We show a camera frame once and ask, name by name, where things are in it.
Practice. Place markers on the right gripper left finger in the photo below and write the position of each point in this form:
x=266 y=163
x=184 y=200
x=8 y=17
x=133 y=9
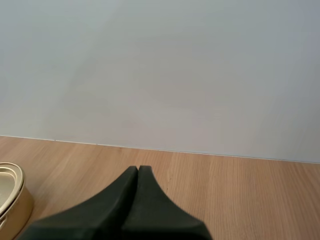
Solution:
x=107 y=212

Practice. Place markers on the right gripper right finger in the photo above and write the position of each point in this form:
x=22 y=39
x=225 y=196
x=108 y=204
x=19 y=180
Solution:
x=155 y=215

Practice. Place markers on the gold pot lid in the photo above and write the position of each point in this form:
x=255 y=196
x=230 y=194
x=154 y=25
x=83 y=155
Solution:
x=10 y=182

